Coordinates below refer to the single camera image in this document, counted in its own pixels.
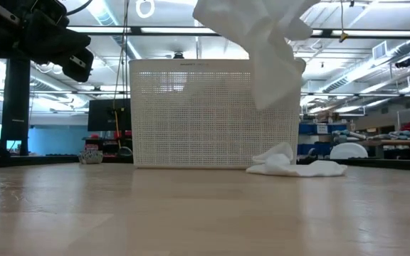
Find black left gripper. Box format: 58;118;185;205
0;0;95;83

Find white shirt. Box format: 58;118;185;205
192;0;320;111

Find black monitor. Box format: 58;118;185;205
87;98;132;132

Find small round bowl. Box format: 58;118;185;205
78;149;104;164

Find black overhead crossbar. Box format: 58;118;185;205
65;25;410;39

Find white perforated plastic basket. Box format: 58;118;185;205
129;58;300;169

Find white sock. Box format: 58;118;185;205
246;142;348;178

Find blue plastic bin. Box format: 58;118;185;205
299;122;348;135

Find white round dome object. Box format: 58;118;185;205
329;142;369;160

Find hanging cords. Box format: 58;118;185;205
112;0;132;157

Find white ring light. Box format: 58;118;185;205
135;0;156;19

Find hanging cable with yellow plug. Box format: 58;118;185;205
338;0;349;43

